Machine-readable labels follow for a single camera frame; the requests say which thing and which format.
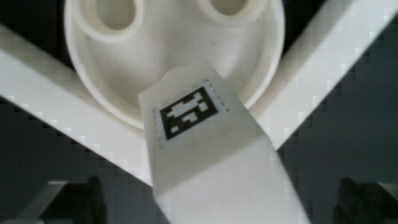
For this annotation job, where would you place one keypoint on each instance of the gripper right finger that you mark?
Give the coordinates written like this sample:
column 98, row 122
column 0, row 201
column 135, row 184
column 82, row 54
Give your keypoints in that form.
column 366, row 203

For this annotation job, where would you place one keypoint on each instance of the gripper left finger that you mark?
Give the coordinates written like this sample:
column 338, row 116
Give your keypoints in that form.
column 66, row 204

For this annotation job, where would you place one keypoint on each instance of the white stool leg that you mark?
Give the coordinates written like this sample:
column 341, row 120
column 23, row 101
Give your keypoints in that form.
column 220, row 183

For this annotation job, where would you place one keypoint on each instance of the white obstacle fence frame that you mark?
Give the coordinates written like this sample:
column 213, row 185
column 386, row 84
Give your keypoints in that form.
column 43, row 89

